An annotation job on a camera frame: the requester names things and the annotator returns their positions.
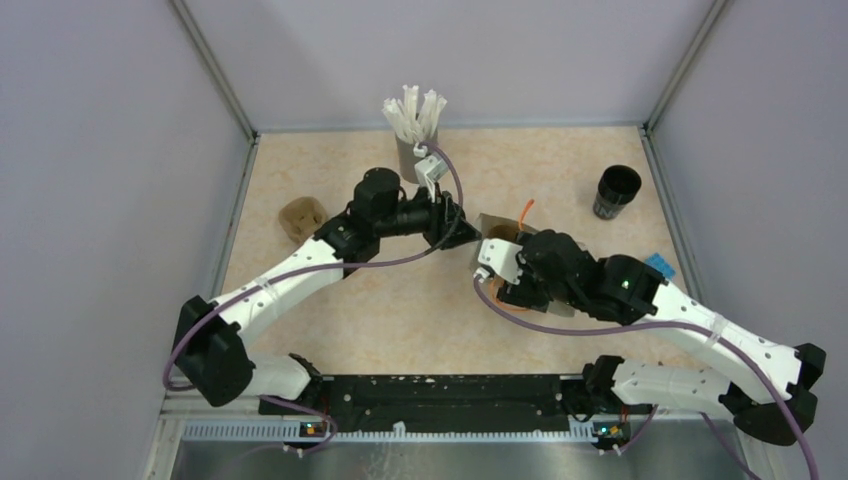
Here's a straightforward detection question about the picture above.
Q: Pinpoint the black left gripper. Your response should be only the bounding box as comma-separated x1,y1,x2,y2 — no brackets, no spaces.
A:
375,180,482,250

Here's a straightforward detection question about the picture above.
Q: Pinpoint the teddy bear paper bag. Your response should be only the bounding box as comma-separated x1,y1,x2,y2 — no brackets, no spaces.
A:
469,198,577,318

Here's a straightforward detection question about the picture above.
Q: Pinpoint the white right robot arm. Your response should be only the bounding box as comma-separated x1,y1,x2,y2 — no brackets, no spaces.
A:
478,230,826,446

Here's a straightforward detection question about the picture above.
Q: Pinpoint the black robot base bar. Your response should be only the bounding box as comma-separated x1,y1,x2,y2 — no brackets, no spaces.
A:
296,374,651,433

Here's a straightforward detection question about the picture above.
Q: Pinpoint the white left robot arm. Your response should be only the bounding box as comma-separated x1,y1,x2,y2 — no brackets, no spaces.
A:
164,167,481,407

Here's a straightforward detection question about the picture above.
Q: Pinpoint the blue toy brick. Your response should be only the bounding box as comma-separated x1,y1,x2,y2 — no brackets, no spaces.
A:
644,252,677,280

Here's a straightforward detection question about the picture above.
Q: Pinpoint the white wrapped straws bundle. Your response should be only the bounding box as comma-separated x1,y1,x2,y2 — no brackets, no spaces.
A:
381,85,448,144

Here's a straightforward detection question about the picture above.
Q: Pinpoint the black paper cup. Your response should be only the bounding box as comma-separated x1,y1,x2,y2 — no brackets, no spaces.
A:
592,165,642,220

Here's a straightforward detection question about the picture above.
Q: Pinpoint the brown pulp cup carrier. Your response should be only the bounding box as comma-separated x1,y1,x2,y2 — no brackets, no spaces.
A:
278,196,328,244

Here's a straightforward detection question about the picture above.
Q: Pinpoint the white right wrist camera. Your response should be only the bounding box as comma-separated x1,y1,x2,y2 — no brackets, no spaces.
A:
476,238,523,285

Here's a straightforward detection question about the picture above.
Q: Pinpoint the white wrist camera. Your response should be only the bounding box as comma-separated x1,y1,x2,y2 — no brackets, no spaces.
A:
412,142,449,203
476,238,523,285

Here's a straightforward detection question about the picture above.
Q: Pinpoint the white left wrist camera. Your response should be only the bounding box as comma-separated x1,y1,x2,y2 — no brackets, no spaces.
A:
412,142,449,203

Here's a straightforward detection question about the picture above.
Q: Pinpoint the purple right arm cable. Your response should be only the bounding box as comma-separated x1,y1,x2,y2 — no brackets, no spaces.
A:
472,274,821,480

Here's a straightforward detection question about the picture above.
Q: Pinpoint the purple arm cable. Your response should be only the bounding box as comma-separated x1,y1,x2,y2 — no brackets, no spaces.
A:
162,140,465,458
472,274,821,480

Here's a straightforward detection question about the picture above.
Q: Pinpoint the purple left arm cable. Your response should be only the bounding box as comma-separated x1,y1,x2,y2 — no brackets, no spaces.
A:
162,140,465,458

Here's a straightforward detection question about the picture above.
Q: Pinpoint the aluminium frame rail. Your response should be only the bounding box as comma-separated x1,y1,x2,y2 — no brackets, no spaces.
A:
142,0,261,480

